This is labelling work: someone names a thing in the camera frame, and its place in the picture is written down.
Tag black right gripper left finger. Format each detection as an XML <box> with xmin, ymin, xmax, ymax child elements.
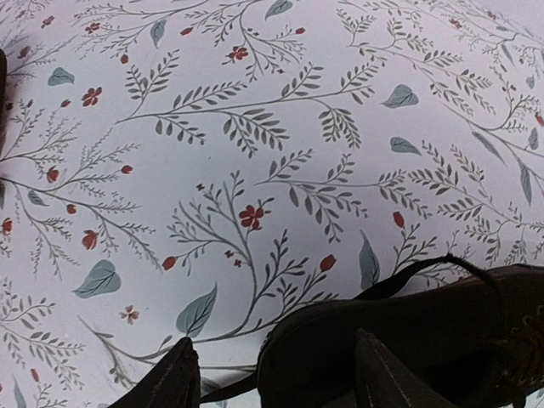
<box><xmin>110</xmin><ymin>337</ymin><xmax>201</xmax><ymax>408</ymax></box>

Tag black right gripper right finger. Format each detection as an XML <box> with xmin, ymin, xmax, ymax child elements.
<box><xmin>354</xmin><ymin>328</ymin><xmax>453</xmax><ymax>408</ymax></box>

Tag black canvas shoe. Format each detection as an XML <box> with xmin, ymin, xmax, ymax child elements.
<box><xmin>257</xmin><ymin>264</ymin><xmax>543</xmax><ymax>407</ymax></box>

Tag floral patterned table mat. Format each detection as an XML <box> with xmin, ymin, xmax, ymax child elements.
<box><xmin>1</xmin><ymin>1</ymin><xmax>543</xmax><ymax>407</ymax></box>

